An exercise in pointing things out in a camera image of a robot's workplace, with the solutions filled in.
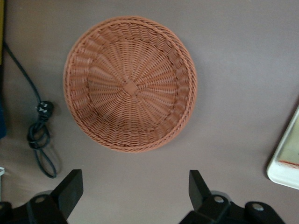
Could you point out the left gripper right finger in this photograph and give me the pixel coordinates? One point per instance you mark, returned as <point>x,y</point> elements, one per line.
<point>201,193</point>

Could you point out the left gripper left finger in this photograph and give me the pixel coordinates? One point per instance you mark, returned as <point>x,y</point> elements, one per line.
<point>67,191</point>

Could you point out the cream plastic tray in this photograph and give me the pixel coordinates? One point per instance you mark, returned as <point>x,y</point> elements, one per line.
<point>280,177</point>

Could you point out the round brown wicker basket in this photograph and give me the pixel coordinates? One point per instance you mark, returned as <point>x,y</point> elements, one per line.
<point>130,58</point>

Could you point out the blue and silver machine bar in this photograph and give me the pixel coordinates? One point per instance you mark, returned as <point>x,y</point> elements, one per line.
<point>2,116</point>

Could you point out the yellow control panel box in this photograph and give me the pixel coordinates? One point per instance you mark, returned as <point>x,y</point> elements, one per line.
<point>2,23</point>

